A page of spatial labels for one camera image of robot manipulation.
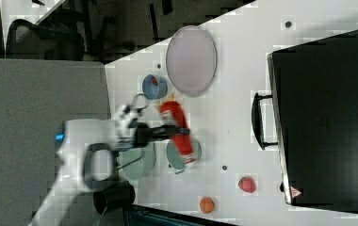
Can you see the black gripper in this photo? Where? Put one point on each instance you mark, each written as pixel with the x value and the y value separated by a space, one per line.
pixel 144 134

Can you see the red plush ketchup bottle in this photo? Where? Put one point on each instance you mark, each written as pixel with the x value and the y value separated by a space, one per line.
pixel 172 113

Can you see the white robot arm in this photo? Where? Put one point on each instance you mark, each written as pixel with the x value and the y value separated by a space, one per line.
pixel 87 149

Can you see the green plastic strainer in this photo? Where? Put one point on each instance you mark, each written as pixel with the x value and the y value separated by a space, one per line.
pixel 137 163

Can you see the peeled banana toy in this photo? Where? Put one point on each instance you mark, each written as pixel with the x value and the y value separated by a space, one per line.
pixel 171 97

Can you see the green mug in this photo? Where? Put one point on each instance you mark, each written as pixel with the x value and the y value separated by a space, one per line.
pixel 177 161

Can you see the blue bowl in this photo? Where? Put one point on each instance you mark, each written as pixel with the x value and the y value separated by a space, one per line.
pixel 152 92

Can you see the lavender round plate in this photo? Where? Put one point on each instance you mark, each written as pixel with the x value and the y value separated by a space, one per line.
pixel 191 60

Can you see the orange fruit toy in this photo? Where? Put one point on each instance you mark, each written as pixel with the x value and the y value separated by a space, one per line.
pixel 207 205

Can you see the silver toaster oven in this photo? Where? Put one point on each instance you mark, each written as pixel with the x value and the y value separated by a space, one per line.
pixel 314 92

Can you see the black office chair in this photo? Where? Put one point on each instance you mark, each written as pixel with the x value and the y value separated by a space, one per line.
pixel 44 41

